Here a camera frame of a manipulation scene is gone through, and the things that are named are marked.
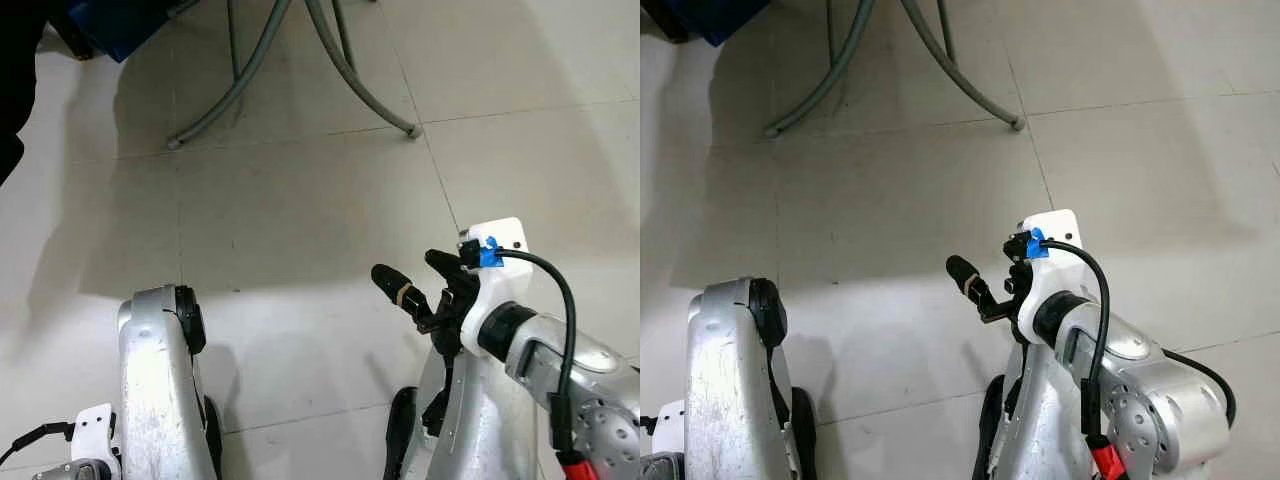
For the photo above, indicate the metal table frame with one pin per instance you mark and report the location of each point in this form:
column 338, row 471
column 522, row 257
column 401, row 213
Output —
column 350, row 75
column 955, row 75

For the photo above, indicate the blue fabric item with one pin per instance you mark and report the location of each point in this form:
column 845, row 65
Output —
column 110, row 25
column 730, row 15

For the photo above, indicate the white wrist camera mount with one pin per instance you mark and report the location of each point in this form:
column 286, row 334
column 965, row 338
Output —
column 495, row 290
column 1055, row 280
column 95, row 435
column 665, row 420

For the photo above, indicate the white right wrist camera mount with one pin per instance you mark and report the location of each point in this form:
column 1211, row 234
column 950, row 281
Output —
column 495, row 290
column 1055, row 280

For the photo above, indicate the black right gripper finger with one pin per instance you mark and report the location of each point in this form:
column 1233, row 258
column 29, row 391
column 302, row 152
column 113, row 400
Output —
column 398, row 288
column 452, row 270
column 967, row 280

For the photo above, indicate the yellow rubber band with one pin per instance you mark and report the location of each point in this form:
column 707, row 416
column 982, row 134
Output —
column 402, row 293
column 968, row 286

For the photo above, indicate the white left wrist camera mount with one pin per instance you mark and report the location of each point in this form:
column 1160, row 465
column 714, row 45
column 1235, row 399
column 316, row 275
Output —
column 665, row 420
column 95, row 435

